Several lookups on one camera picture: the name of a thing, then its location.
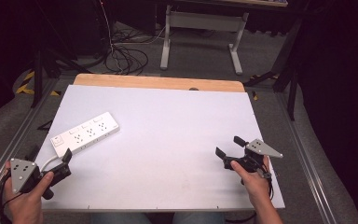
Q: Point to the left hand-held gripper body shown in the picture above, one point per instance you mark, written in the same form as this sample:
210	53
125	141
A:
21	174

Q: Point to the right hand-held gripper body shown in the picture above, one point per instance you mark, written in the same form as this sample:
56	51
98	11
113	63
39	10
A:
262	148

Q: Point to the person's left hand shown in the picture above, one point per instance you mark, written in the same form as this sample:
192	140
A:
24	205

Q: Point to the person's right hand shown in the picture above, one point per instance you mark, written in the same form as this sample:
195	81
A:
256	186

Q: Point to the white power strip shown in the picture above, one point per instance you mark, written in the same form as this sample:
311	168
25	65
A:
85	132

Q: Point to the white table cover sheet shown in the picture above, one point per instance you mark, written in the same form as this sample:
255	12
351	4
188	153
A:
167	140

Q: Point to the yellow black floor tape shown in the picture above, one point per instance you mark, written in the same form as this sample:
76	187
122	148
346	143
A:
26	84

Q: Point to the black tripod stand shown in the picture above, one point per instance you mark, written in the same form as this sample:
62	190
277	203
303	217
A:
38	77

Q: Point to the black metal stand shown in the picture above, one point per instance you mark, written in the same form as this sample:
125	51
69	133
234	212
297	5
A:
287	68

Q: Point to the black curtain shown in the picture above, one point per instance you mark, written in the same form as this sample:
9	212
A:
345	77

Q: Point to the aluminium floor rail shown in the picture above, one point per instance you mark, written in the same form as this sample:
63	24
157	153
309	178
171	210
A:
307	161
15	143

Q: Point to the white metal desk frame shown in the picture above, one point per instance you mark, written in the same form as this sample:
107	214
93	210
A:
203	21

